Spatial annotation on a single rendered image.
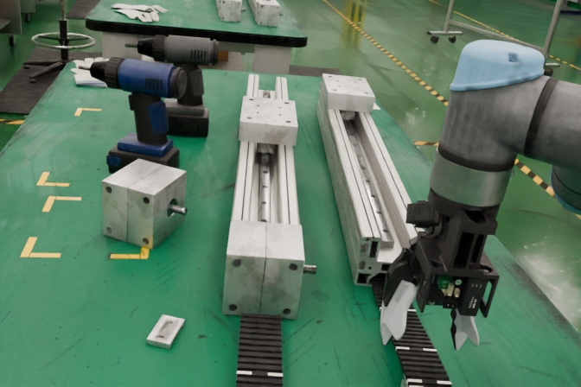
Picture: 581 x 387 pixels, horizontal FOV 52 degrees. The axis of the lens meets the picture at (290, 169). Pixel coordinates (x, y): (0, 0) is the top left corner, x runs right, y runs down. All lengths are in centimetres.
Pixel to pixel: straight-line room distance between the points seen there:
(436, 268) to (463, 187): 9
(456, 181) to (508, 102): 9
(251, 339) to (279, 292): 9
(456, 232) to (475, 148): 9
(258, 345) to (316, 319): 13
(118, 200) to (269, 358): 36
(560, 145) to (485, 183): 8
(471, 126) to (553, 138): 7
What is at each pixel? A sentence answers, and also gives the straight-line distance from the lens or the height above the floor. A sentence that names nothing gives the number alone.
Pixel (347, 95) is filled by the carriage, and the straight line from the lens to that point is 137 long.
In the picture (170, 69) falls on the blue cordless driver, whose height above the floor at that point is 100.
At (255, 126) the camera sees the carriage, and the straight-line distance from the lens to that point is 112.
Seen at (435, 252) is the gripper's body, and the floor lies 97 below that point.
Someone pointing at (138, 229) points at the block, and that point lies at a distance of 93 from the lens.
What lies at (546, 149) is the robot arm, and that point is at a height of 112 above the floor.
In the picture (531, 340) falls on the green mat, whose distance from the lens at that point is 90.
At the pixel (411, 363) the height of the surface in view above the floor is 81.
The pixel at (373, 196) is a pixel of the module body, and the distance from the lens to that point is 104.
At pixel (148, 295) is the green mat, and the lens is 84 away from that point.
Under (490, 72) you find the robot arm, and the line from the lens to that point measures 56.
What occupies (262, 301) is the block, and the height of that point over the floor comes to 80.
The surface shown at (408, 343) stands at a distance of 78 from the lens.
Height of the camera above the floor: 128
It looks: 24 degrees down
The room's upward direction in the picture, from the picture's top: 7 degrees clockwise
